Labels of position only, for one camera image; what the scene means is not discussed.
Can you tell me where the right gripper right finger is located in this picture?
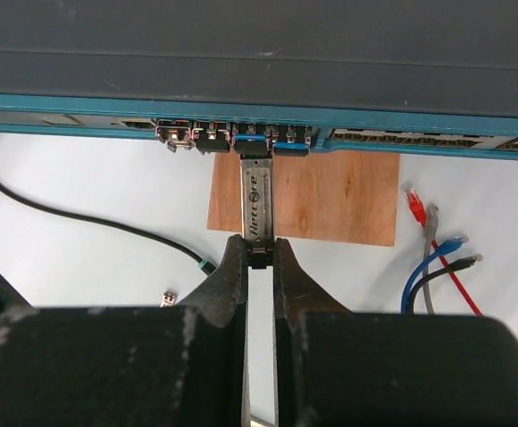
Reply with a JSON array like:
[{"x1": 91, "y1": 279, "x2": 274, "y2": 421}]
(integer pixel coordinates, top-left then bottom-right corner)
[{"x1": 273, "y1": 238, "x2": 518, "y2": 426}]

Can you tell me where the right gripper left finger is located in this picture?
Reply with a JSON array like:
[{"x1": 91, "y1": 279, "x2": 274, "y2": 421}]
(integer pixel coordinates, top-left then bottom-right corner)
[{"x1": 0, "y1": 235, "x2": 247, "y2": 426}]

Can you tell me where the silver SFP module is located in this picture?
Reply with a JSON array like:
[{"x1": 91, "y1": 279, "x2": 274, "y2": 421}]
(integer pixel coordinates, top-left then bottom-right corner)
[
  {"x1": 159, "y1": 289, "x2": 178, "y2": 308},
  {"x1": 240, "y1": 156, "x2": 275, "y2": 270}
]

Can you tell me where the wooden board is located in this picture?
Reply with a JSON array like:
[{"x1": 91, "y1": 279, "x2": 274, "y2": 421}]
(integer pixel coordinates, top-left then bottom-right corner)
[{"x1": 206, "y1": 151, "x2": 400, "y2": 246}]

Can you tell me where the black ethernet cable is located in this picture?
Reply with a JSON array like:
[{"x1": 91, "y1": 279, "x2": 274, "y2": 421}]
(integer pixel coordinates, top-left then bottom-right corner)
[{"x1": 0, "y1": 150, "x2": 218, "y2": 275}]

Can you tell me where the black patch cable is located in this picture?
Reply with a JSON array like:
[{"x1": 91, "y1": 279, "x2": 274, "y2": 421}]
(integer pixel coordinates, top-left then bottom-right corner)
[{"x1": 409, "y1": 253, "x2": 483, "y2": 315}]

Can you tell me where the blue ethernet cable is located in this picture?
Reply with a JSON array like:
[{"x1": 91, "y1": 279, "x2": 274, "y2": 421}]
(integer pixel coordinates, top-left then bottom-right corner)
[{"x1": 401, "y1": 234, "x2": 470, "y2": 315}]

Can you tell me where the red ethernet cable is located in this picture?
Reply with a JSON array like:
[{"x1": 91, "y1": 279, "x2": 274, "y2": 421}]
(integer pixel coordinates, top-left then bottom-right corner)
[{"x1": 401, "y1": 181, "x2": 518, "y2": 377}]

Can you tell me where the grey ethernet cable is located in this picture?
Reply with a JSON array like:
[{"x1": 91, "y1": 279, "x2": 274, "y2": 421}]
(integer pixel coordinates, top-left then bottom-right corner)
[{"x1": 421, "y1": 203, "x2": 441, "y2": 315}]

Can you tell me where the black network switch blue front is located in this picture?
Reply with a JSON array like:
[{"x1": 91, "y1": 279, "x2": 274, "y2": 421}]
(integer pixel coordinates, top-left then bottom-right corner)
[{"x1": 0, "y1": 1, "x2": 518, "y2": 160}]

